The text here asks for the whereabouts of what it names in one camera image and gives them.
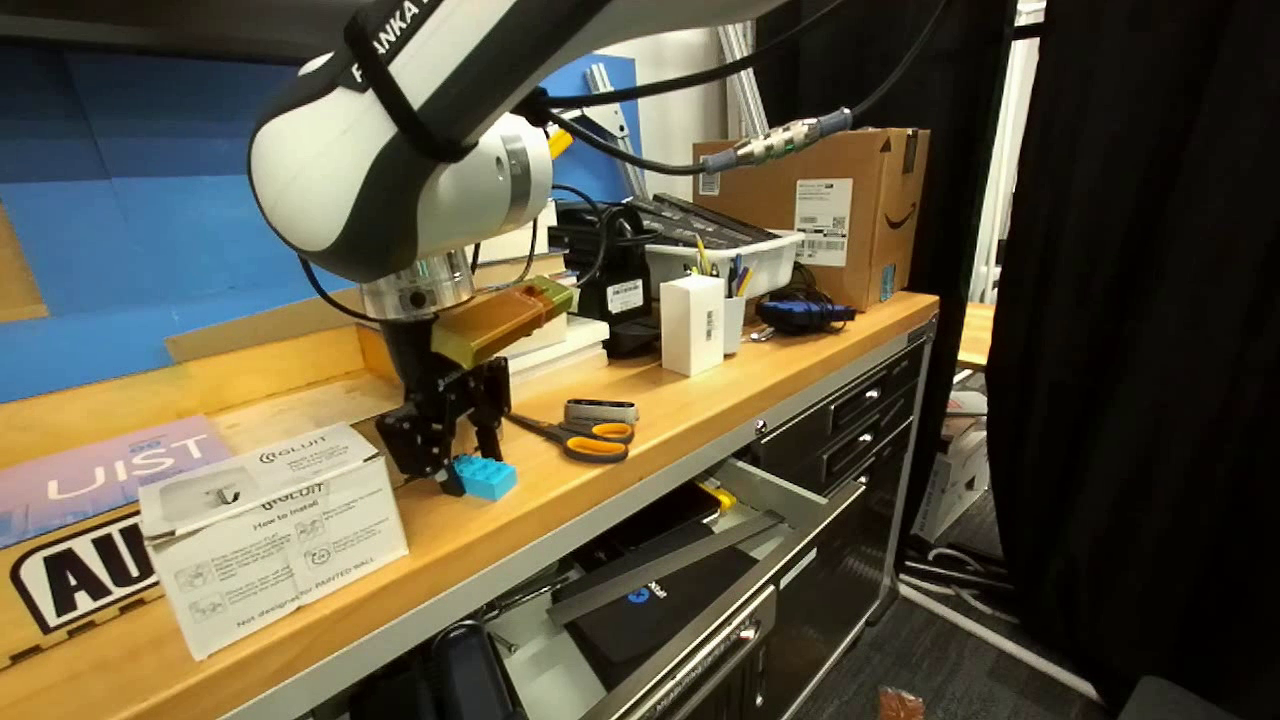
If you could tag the white plastic bin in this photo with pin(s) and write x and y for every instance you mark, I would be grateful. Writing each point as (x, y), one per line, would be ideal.
(770, 262)

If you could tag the black keyboard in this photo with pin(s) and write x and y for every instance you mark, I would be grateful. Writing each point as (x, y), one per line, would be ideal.
(700, 222)

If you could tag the small white box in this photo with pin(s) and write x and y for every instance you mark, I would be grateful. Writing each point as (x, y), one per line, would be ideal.
(692, 325)

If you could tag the blue building block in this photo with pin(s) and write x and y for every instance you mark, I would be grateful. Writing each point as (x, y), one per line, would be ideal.
(487, 477)

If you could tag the black curtain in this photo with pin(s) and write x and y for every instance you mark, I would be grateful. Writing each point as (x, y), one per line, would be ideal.
(1140, 330)

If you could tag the yellow object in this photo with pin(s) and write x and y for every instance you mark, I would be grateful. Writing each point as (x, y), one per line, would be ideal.
(717, 496)

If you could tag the bundle of aluminium rails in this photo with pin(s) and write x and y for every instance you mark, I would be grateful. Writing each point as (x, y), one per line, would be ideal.
(745, 80)

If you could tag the black closed drawer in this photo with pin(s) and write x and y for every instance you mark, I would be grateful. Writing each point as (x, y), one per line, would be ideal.
(870, 450)
(850, 395)

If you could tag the small grey black tool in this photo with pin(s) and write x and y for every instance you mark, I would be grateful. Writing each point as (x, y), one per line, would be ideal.
(600, 411)

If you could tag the black device with label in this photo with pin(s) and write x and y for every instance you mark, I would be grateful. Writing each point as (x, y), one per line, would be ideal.
(620, 285)

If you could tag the blue foam boards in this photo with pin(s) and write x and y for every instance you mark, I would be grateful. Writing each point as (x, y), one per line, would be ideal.
(130, 220)

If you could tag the wooden table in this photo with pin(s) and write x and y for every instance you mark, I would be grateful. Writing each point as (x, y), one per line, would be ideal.
(977, 335)

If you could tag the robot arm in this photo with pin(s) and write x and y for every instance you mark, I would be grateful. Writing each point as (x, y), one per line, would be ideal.
(400, 170)

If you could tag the black flat box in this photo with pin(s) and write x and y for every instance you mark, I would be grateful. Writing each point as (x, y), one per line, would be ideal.
(650, 610)

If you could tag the bundle of pens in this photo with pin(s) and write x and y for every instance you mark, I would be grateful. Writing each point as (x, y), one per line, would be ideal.
(736, 275)

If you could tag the aluminium rail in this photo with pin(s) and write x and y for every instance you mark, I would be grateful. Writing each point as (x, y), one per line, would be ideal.
(620, 140)

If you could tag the white cup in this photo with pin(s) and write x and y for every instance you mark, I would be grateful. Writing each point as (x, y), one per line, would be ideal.
(734, 325)

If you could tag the pink purple lettered sign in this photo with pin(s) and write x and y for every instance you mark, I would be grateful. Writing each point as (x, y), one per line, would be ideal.
(100, 475)

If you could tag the wooden sign with black letters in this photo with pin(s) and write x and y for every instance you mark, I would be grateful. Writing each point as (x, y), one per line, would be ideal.
(70, 585)

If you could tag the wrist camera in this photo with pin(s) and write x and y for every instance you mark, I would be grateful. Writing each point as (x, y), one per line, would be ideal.
(495, 322)

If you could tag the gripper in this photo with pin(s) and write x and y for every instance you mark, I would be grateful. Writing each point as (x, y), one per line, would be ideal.
(425, 375)

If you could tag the open drawer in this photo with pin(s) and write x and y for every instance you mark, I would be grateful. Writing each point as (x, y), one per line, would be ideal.
(700, 600)

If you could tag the white printed cardboard box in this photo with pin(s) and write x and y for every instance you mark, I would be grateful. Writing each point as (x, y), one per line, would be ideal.
(280, 540)

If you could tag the orange wrapper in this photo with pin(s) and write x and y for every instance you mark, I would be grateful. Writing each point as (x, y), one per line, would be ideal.
(900, 704)

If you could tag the brown cardboard box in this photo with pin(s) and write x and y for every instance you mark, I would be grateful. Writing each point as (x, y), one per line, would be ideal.
(860, 215)

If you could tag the stack of white books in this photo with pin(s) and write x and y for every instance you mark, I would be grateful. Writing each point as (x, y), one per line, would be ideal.
(560, 345)

